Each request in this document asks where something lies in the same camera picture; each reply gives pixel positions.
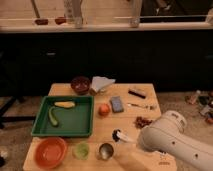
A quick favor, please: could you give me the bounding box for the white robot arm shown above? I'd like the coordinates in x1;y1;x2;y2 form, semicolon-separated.
137;110;213;171

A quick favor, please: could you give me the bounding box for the dark maroon bowl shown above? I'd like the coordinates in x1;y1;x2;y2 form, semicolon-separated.
71;76;90;95

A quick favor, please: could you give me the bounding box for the orange red bowl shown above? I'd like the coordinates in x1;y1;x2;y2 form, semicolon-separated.
34;137;68;169

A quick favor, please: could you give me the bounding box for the white folded cloth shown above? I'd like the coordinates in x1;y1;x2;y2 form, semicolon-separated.
91;76;115;93

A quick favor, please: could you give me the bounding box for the orange peach fruit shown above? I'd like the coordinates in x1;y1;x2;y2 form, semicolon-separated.
98;104;110;116

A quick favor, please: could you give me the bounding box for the blue grey sponge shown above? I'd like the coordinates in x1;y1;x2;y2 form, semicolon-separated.
110;96;124;113

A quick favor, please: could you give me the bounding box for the wooden table board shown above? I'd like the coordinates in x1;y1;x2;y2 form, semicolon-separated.
22;82;178;171

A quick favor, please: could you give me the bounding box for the black eraser block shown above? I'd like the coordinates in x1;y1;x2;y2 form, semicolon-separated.
128;89;146;99

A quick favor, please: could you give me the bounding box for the yellow corn cob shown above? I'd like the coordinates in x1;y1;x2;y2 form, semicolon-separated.
54;101;75;108

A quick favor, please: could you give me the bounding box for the green plastic tray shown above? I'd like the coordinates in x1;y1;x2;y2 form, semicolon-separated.
31;96;94;137

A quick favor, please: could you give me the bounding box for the bunch of red grapes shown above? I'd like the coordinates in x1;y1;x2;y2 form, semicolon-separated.
134;116;152;129

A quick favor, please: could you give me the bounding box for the green cucumber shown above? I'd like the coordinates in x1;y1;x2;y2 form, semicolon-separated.
48;107;59;127

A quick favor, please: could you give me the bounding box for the silver metal cup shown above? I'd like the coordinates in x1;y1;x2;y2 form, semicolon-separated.
99;143;114;160

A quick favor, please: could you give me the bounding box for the light green cup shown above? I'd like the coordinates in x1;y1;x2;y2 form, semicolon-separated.
73;142;90;160

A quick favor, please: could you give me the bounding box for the red object on shelf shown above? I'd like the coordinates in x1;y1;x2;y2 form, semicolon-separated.
55;17;66;25
35;18;49;25

